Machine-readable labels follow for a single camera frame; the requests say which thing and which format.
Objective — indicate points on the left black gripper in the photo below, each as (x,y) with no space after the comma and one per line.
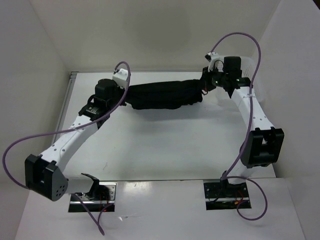
(121,89)

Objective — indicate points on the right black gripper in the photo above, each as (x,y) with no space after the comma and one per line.
(205,78)

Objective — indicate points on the black shorts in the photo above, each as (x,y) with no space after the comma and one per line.
(168,95)

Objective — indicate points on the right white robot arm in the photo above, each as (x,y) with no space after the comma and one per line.
(263,141)

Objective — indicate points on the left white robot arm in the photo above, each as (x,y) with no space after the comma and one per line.
(44,174)

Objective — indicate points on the white plastic basket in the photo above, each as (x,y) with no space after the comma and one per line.
(248,67)

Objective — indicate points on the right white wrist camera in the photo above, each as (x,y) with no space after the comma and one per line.
(215,62)

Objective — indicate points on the aluminium table edge rail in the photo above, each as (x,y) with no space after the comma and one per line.
(66,100)

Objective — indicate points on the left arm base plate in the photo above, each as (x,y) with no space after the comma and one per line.
(103,200)

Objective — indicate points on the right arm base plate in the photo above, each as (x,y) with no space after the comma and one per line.
(221,195)

